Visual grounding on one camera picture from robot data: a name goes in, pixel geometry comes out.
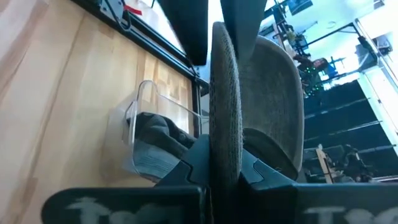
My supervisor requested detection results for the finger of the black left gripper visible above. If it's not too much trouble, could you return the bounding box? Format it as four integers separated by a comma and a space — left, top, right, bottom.
157, 0, 210, 67
220, 0, 268, 62

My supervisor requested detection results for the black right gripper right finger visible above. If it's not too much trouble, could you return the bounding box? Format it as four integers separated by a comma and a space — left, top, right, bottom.
238, 148, 398, 224

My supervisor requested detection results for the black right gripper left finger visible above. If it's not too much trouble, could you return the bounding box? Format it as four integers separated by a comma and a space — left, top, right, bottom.
41, 133, 213, 224

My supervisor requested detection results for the beige corduroy cap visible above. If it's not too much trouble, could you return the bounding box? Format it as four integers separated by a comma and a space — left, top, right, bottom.
208, 21, 305, 224

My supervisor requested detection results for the wooden easel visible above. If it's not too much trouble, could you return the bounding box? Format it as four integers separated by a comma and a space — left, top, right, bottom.
314, 143, 335, 184

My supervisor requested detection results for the clear plastic bin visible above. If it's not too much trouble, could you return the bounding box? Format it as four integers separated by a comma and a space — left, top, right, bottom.
122, 80, 211, 184

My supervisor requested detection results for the dark grey folded cloth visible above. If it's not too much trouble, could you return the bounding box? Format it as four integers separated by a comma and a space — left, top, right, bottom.
132, 112, 197, 160

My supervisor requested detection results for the black stepped seating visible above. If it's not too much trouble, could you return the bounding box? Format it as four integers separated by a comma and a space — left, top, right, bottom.
302, 79, 398, 185

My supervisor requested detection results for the white pillar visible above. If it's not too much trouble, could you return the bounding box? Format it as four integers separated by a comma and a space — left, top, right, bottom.
354, 17, 398, 156

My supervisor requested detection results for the silver metal bracket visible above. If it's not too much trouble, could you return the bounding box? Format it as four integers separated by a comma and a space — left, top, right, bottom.
98, 0, 133, 32

